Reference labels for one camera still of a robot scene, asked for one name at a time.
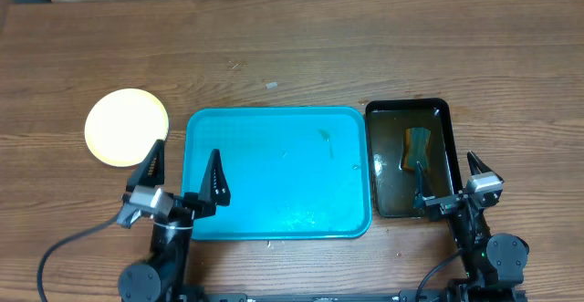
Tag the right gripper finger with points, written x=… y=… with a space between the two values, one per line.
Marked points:
x=476 y=166
x=423 y=191

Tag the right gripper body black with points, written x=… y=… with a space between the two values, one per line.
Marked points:
x=443 y=204

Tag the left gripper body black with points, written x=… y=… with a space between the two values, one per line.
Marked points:
x=191 y=209

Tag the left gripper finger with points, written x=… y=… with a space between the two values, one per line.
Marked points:
x=150 y=172
x=214 y=189

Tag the yellow plate with stain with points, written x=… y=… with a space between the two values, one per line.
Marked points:
x=121 y=128

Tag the green yellow sponge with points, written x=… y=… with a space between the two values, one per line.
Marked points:
x=416 y=148

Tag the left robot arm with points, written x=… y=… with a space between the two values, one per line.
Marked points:
x=160 y=276

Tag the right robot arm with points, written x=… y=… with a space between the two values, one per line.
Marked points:
x=493 y=263

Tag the black water tray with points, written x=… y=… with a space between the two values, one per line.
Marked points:
x=392 y=187

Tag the teal plastic tray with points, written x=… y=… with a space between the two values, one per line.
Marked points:
x=293 y=172

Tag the small tape scrap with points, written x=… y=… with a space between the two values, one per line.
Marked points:
x=272 y=85

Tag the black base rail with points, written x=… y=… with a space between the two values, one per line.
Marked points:
x=408 y=295

